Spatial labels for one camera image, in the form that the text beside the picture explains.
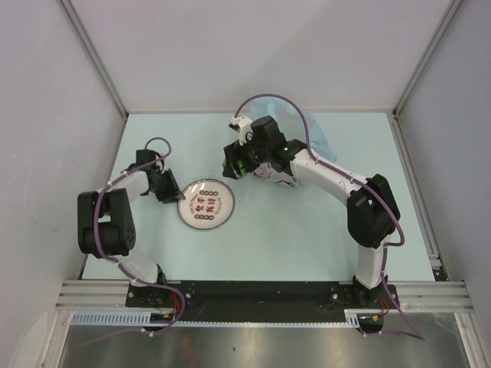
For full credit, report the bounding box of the aluminium frame rail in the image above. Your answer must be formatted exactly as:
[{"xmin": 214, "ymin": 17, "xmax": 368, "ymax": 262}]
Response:
[{"xmin": 56, "ymin": 280, "xmax": 473, "ymax": 312}]

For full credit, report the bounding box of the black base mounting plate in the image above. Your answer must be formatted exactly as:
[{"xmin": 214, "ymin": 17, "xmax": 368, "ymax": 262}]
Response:
[{"xmin": 126, "ymin": 279, "xmax": 400, "ymax": 323}]

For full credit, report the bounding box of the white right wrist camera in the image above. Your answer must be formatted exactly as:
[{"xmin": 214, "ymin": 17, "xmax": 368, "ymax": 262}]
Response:
[{"xmin": 229, "ymin": 117, "xmax": 253, "ymax": 146}]

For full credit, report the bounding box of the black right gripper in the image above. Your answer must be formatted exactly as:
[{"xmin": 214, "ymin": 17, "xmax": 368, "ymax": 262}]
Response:
[{"xmin": 223, "ymin": 131, "xmax": 271, "ymax": 179}]

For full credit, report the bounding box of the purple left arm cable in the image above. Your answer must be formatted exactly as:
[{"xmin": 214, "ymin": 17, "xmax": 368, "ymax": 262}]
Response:
[{"xmin": 91, "ymin": 136, "xmax": 187, "ymax": 338}]

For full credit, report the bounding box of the light blue cartoon plastic bag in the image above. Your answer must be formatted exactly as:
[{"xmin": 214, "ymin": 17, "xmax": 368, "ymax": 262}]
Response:
[{"xmin": 249, "ymin": 97, "xmax": 337, "ymax": 189}]

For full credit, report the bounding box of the light blue cable duct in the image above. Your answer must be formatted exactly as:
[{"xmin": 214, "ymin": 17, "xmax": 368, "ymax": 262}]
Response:
[{"xmin": 71, "ymin": 310, "xmax": 360, "ymax": 328}]

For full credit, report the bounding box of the green fake watermelon ball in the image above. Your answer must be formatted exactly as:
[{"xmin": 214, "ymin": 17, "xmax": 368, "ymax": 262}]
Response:
[{"xmin": 236, "ymin": 159, "xmax": 248, "ymax": 178}]

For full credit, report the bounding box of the round white printed plate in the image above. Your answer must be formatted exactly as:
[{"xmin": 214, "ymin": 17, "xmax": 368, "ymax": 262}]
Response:
[{"xmin": 177, "ymin": 179, "xmax": 236, "ymax": 230}]

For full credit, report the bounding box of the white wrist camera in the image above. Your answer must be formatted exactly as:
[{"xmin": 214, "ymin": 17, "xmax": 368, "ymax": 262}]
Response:
[
  {"xmin": 229, "ymin": 117, "xmax": 253, "ymax": 146},
  {"xmin": 152, "ymin": 159, "xmax": 168, "ymax": 174}
]

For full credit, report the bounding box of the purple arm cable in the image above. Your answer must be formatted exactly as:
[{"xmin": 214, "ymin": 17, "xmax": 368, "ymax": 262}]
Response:
[
  {"xmin": 234, "ymin": 93, "xmax": 426, "ymax": 341},
  {"xmin": 91, "ymin": 136, "xmax": 187, "ymax": 338}
]

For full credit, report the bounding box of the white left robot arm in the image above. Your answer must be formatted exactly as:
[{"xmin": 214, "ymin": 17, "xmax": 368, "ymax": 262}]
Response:
[{"xmin": 77, "ymin": 149, "xmax": 184, "ymax": 307}]

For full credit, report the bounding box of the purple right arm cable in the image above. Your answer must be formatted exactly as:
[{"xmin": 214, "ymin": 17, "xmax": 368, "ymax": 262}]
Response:
[{"xmin": 234, "ymin": 93, "xmax": 426, "ymax": 341}]

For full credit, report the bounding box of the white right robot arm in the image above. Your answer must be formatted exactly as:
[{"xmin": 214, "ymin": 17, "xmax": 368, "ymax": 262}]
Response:
[{"xmin": 222, "ymin": 116, "xmax": 400, "ymax": 307}]

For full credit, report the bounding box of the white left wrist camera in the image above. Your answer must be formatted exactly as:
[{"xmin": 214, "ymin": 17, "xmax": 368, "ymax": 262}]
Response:
[{"xmin": 152, "ymin": 159, "xmax": 168, "ymax": 174}]

